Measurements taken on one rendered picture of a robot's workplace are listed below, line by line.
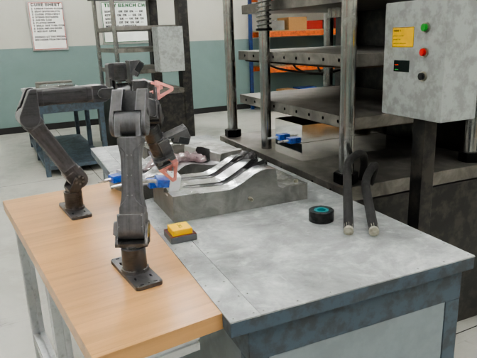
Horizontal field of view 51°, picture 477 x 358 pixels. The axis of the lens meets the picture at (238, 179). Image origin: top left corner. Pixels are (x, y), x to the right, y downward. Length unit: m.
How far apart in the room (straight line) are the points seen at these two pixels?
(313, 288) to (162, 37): 4.99
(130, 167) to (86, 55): 7.60
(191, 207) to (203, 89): 7.87
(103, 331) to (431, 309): 0.84
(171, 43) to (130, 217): 4.82
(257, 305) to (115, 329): 0.31
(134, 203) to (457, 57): 1.14
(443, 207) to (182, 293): 1.48
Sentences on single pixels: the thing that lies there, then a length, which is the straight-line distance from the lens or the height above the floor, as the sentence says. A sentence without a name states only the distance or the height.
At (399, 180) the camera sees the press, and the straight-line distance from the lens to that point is 2.19.
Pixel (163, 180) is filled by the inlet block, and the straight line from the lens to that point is 1.66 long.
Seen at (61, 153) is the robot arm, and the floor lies 1.02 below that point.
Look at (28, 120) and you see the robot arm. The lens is 1.75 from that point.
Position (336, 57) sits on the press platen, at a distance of 2.16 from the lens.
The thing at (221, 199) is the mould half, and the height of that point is 0.85.
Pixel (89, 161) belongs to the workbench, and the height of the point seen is 0.11.
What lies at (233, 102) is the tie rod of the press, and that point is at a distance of 3.04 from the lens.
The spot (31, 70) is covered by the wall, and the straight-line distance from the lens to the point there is 8.76.
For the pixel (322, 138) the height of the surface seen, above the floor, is 0.88.
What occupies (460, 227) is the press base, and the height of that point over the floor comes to 0.50.
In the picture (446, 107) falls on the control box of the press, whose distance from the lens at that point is 1.83.
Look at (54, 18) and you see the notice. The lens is 8.78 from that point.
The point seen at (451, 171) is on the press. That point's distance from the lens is 2.38.
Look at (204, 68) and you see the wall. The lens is 9.46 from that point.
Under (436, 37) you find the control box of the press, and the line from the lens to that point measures 1.83.
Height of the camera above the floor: 1.38
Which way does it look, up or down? 16 degrees down
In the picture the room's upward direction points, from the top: 2 degrees counter-clockwise
